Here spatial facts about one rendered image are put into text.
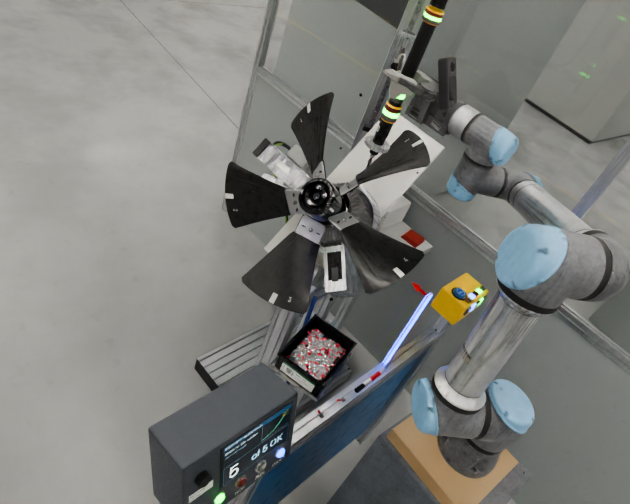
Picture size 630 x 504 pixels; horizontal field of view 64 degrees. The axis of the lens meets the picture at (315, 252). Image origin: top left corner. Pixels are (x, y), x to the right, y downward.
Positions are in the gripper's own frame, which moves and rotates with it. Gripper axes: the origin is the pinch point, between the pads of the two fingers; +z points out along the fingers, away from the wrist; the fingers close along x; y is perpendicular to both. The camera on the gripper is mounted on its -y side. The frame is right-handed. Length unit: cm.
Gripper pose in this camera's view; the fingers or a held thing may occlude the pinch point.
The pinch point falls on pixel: (399, 68)
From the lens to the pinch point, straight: 135.9
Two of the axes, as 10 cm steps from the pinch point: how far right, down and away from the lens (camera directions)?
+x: 7.0, -3.0, 6.5
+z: -6.6, -6.3, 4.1
